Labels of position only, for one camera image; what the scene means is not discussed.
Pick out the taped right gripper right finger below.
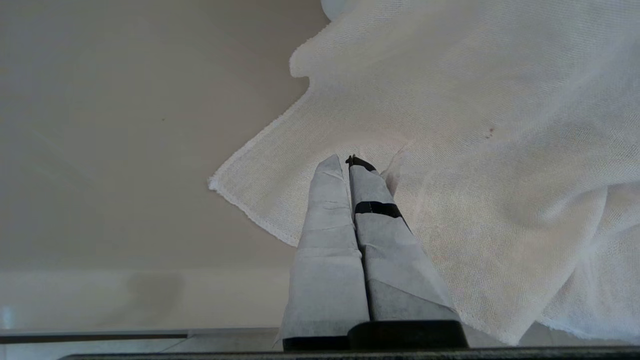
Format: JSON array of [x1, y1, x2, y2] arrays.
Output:
[[346, 154, 463, 323]]

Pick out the white woven cloth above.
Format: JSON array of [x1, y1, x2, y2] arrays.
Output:
[[207, 0, 640, 346]]

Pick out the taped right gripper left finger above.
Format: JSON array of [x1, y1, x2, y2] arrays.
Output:
[[274, 154, 371, 351]]

